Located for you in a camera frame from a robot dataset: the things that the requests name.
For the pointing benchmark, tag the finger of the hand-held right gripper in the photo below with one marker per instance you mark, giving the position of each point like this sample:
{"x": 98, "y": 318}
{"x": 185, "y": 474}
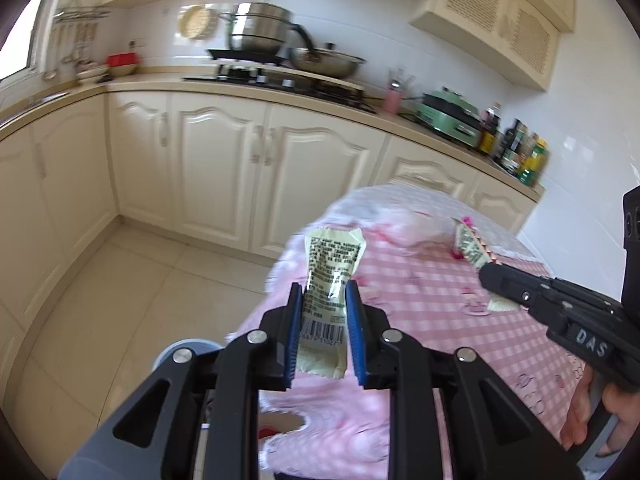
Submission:
{"x": 560, "y": 290}
{"x": 515, "y": 295}

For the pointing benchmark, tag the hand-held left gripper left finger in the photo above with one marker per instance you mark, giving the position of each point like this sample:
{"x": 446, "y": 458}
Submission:
{"x": 294, "y": 335}

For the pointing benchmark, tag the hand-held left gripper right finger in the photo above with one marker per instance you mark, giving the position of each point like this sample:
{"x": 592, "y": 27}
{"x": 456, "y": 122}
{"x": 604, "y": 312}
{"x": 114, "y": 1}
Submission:
{"x": 356, "y": 340}

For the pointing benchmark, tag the cream green-striped packet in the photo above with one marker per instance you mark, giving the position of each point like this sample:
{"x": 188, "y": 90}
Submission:
{"x": 472, "y": 247}

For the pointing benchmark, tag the cream barcode snack packet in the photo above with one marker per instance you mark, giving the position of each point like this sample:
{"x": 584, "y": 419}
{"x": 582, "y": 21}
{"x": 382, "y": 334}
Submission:
{"x": 330, "y": 260}

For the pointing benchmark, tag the blue-grey trash bin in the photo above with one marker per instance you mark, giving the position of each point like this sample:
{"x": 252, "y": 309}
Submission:
{"x": 200, "y": 346}

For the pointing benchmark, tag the person's right hand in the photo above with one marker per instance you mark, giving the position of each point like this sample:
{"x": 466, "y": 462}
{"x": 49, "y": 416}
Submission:
{"x": 575, "y": 410}

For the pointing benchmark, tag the pink checkered tablecloth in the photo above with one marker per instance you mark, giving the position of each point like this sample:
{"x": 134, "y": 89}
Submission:
{"x": 425, "y": 300}

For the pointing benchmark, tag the pink wrapper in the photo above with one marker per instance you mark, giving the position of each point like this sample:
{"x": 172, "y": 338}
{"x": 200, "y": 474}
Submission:
{"x": 467, "y": 221}

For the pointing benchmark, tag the clear plastic bag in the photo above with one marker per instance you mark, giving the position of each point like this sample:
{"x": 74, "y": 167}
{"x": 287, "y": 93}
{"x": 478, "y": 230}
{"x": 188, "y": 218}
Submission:
{"x": 415, "y": 227}

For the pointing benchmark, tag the green yellow bottle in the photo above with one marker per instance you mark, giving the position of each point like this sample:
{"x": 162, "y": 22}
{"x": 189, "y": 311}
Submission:
{"x": 535, "y": 165}

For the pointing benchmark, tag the dark glass bottle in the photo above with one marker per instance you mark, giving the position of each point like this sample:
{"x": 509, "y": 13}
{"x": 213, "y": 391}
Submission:
{"x": 520, "y": 150}
{"x": 510, "y": 142}

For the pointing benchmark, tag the brown sauce bottle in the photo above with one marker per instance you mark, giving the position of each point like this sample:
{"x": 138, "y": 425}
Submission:
{"x": 487, "y": 135}

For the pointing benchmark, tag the green electric grill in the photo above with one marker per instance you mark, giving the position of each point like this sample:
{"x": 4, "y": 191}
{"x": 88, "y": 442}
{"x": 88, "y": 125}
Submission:
{"x": 447, "y": 117}

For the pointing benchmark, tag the cream base cabinets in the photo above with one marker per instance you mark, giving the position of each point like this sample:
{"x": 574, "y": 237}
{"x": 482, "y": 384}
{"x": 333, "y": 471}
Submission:
{"x": 220, "y": 160}

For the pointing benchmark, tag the pink utensil holder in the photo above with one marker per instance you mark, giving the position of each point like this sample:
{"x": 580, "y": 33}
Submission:
{"x": 393, "y": 102}

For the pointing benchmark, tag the black gas stove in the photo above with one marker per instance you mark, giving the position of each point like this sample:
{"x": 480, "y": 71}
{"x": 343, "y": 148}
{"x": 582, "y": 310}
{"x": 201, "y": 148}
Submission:
{"x": 300, "y": 87}

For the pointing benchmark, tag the steel wok with lid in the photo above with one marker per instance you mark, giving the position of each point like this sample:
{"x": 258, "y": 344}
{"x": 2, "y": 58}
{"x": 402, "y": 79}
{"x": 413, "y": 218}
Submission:
{"x": 325, "y": 62}

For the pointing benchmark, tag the black induction cooker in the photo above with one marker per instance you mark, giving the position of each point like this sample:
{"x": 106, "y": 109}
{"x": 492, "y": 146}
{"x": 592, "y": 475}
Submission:
{"x": 240, "y": 55}

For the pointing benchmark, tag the steel steamer pot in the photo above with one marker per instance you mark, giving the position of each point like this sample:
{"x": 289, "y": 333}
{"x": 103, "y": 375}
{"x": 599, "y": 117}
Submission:
{"x": 257, "y": 30}

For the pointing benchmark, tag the red bowl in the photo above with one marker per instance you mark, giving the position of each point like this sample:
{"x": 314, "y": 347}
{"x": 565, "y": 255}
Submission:
{"x": 122, "y": 59}

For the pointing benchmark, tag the cream perforated plate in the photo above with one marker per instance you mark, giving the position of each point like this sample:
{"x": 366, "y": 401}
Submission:
{"x": 194, "y": 21}

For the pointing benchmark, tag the white dish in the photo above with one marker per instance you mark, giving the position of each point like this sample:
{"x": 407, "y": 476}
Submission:
{"x": 92, "y": 74}

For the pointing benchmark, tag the wall rack with ladles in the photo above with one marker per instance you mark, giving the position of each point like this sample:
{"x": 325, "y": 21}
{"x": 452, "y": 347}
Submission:
{"x": 80, "y": 11}

